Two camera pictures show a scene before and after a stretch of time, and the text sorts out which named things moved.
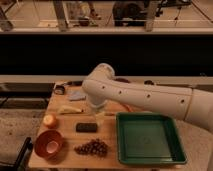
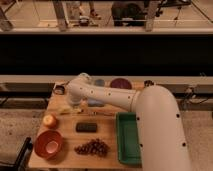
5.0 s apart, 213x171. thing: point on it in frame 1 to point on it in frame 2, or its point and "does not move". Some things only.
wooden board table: x=89 y=133 does not move
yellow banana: x=69 y=109 does not move
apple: x=50 y=121 does not move
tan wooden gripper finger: x=100 y=117 to x=84 y=105
